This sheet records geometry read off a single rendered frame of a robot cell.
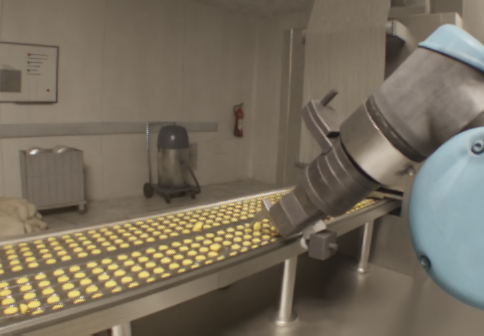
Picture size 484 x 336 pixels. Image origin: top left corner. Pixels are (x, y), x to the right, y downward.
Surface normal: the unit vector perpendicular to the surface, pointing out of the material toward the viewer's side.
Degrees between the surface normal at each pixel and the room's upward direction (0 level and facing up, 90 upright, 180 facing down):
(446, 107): 90
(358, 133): 81
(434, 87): 90
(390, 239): 90
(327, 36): 90
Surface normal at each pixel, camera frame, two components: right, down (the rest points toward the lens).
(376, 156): -0.46, 0.41
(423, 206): -0.81, 0.12
